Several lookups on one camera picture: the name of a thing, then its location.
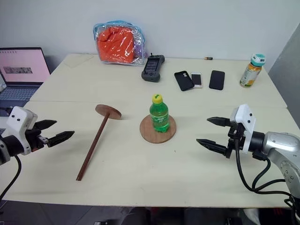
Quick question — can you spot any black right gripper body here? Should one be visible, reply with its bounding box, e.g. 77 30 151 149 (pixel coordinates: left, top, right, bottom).
225 121 247 159

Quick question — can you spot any orange cloth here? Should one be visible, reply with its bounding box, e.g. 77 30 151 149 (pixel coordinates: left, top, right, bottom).
97 26 136 64

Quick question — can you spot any clear plastic bag blue trim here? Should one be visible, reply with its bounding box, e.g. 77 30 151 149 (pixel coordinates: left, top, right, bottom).
93 20 148 67

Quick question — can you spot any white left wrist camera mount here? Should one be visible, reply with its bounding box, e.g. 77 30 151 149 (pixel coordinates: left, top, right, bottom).
6 106 38 156

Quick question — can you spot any black handheld controller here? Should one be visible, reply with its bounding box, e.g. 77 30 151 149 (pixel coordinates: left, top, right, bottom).
141 52 165 83

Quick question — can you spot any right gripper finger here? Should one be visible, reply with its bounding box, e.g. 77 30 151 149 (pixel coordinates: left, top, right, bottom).
206 116 233 128
196 138 229 158

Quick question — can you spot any open laptop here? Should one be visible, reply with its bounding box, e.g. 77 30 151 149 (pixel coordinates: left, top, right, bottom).
0 47 51 111

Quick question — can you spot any orange juice bottle teal cap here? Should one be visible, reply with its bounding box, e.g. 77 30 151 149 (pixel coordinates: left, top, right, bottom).
239 53 267 89

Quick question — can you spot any black smartphone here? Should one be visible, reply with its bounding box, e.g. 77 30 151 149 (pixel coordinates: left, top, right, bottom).
209 70 226 90

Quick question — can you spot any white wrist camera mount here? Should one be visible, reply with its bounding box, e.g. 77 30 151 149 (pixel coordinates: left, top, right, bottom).
6 106 38 156
230 104 256 154

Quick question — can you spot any purple cloth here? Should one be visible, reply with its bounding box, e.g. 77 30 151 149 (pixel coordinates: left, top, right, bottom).
134 43 143 60

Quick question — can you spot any black phone case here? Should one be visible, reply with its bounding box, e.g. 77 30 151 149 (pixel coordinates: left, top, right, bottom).
174 71 195 92

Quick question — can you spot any green soda bottle yellow cap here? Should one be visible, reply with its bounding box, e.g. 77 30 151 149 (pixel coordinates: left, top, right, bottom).
149 93 171 134

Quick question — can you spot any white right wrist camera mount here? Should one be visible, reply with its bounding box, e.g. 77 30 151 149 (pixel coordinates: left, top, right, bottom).
230 104 256 154

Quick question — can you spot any round wooden base disc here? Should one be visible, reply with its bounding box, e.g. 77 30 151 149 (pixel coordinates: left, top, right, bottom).
139 114 177 144

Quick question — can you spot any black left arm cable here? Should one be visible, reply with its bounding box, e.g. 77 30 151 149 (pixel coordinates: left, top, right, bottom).
0 154 23 201

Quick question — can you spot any white smartphone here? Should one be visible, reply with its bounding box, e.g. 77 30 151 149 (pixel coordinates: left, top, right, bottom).
191 72 203 89

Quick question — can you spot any wooden stick with disc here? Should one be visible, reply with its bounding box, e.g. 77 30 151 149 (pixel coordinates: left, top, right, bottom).
75 104 122 181

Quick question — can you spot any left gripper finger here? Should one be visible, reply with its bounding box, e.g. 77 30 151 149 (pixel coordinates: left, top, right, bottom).
47 130 75 148
35 119 58 130

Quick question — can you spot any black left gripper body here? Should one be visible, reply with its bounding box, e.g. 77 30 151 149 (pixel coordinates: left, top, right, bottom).
24 122 50 153

